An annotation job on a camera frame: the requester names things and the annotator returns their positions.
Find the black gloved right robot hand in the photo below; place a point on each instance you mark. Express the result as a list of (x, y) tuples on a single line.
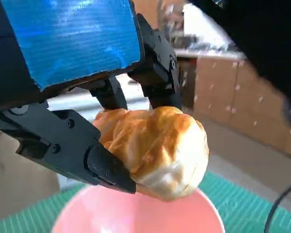
[(269, 43)]

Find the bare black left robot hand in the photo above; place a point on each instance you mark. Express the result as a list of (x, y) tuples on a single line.
[(63, 36)]

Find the long toy bread loaf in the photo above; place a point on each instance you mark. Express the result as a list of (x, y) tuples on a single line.
[(160, 150)]

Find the pink bowl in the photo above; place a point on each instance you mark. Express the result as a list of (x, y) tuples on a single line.
[(135, 213)]

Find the brown cardboard box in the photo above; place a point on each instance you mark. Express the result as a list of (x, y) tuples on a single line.
[(215, 85), (264, 114)]

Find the green cutting mat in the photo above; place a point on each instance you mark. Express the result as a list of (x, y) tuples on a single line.
[(245, 201)]

